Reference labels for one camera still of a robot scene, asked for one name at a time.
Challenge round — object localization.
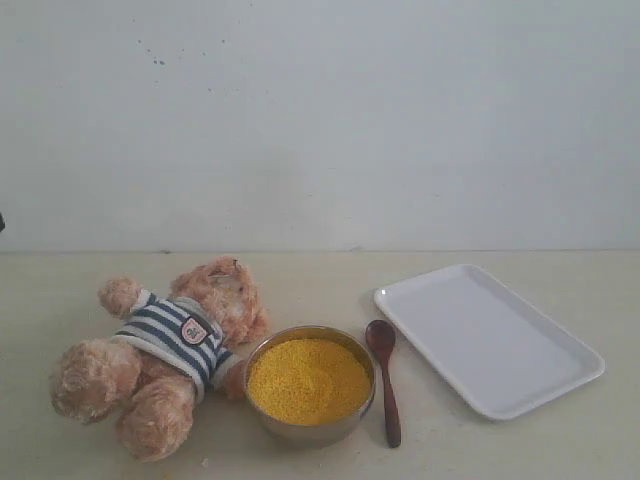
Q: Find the white rectangular plastic tray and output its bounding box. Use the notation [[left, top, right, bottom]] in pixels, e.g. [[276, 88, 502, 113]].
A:
[[374, 264, 606, 421]]

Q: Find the steel bowl of yellow millet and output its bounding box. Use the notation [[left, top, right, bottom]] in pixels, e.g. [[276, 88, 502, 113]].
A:
[[243, 325, 376, 448]]

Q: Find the tan teddy bear striped sweater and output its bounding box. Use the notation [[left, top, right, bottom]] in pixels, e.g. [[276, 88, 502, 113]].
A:
[[49, 256, 268, 462]]

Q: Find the dark wooden spoon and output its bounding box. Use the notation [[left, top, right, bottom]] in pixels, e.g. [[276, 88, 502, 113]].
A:
[[365, 320, 402, 448]]

